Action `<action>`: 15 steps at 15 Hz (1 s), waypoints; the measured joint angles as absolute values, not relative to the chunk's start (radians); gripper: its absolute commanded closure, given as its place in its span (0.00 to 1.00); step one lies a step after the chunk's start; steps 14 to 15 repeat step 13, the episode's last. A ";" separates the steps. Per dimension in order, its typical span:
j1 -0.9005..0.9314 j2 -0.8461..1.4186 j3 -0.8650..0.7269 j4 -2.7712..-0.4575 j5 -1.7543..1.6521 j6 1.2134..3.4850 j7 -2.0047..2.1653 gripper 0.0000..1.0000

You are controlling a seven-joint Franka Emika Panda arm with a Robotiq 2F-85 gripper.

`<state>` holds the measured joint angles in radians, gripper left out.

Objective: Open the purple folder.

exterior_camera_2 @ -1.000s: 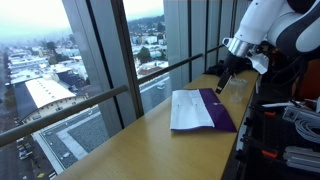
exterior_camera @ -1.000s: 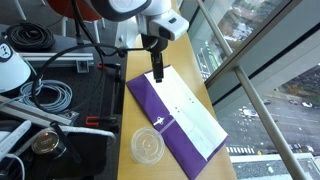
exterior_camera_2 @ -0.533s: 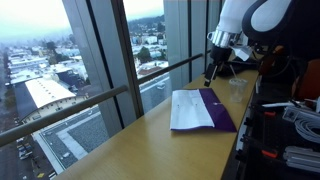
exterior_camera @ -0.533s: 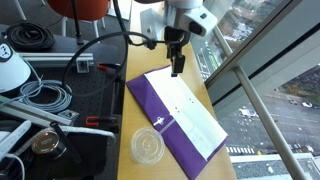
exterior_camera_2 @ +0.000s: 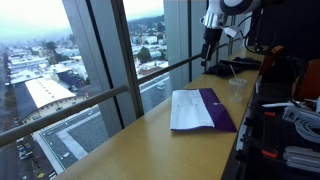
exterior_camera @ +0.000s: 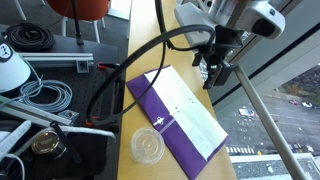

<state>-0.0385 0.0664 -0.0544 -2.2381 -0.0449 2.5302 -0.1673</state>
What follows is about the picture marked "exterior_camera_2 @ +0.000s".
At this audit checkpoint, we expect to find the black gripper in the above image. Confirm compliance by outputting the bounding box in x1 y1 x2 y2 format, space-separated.
199 27 223 67

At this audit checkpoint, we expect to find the purple paper folder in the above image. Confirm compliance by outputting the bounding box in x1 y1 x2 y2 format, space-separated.
169 87 238 133

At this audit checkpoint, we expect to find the short dark window railing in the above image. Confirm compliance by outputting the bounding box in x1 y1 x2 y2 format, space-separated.
216 37 242 53

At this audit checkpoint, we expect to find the black cloth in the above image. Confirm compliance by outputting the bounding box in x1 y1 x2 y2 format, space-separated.
203 56 263 78

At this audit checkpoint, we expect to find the clear drinking straw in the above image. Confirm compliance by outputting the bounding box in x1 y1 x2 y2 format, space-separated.
229 64 238 81

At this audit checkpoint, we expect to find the thin dark window railing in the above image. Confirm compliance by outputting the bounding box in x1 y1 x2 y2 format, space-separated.
137 53 204 85

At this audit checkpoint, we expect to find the clear plastic cup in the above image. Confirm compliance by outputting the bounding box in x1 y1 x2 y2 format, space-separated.
228 77 249 103

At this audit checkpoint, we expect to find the white paper sheet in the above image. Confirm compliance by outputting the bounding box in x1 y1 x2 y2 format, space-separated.
169 89 216 131

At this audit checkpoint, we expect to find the white pen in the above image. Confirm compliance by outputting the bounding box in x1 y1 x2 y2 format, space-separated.
261 101 294 108

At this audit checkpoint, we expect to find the black equipment cart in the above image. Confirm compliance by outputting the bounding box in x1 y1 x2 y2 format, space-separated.
233 81 320 180

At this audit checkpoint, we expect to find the white adapter box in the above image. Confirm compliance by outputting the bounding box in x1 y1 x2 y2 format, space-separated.
282 106 320 123

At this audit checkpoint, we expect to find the grey window column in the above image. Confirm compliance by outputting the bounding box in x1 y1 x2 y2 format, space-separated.
62 0 144 138

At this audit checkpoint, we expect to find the orange brown rounded object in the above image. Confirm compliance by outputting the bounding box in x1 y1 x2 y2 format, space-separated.
291 59 320 101

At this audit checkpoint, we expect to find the white power strip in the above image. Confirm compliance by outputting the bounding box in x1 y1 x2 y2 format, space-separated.
283 145 320 174

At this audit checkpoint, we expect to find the thick grey window railing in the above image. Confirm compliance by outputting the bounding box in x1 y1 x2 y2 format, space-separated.
0 85 129 148

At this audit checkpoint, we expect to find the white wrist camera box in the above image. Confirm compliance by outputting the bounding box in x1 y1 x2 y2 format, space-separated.
222 25 242 38

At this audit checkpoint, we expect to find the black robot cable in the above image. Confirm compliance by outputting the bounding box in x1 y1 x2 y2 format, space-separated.
237 9 266 54

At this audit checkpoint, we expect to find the coiled white cable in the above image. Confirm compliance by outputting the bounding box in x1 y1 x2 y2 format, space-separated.
294 118 320 144

